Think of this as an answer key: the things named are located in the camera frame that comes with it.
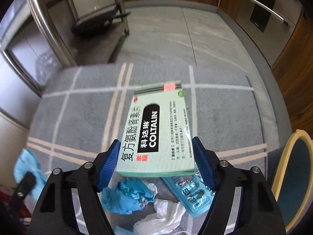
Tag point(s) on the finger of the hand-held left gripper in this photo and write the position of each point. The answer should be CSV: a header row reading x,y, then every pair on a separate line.
x,y
27,183

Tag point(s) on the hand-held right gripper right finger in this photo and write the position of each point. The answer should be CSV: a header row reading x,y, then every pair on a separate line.
x,y
204,164

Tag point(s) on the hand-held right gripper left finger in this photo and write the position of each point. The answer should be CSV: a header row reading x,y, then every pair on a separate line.
x,y
107,166

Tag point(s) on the green medicine box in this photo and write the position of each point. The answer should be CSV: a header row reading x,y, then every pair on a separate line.
x,y
156,127

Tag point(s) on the yellow bin with dark inside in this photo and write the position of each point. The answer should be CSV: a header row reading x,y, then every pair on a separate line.
x,y
300,176

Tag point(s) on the light blue face mask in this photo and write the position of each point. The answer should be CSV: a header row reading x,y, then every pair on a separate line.
x,y
24,161

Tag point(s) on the light blue crumpled glove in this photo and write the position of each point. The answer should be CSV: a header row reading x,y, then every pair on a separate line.
x,y
124,195

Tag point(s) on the light blue blister pack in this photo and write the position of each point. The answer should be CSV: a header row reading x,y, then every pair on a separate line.
x,y
193,200

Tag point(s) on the grey checked blanket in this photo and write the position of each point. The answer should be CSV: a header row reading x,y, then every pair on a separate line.
x,y
220,117

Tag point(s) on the white crumpled plastic bag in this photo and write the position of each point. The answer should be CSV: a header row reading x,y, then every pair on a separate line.
x,y
166,213

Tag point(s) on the crumpled clear plastic wrap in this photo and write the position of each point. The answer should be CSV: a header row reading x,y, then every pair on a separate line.
x,y
47,67

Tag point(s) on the metal shelf rack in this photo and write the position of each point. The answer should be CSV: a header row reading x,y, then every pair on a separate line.
x,y
46,17

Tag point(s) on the stainless steel oven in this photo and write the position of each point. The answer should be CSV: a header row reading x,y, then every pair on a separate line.
x,y
269,9

